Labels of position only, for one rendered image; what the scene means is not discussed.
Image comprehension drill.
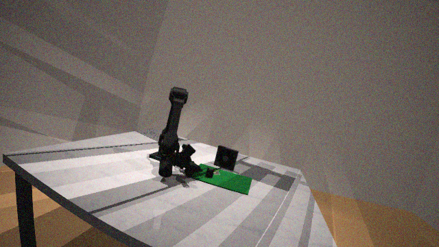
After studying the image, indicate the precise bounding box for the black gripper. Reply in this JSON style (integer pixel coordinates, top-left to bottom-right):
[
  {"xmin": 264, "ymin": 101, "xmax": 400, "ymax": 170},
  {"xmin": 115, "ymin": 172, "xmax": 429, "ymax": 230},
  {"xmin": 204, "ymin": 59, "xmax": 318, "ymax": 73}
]
[{"xmin": 172, "ymin": 154, "xmax": 203, "ymax": 177}]

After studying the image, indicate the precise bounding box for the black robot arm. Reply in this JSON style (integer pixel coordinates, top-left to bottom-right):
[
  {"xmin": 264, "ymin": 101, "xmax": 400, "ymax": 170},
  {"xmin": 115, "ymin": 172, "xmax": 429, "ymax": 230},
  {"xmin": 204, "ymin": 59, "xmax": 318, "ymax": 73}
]
[{"xmin": 156, "ymin": 87, "xmax": 195, "ymax": 178}]

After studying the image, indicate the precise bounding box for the green circuit board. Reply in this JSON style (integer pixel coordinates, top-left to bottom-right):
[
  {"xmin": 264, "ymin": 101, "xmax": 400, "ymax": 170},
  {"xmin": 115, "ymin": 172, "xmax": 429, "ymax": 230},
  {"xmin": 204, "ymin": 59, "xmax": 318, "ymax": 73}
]
[{"xmin": 191, "ymin": 164, "xmax": 252, "ymax": 195}]

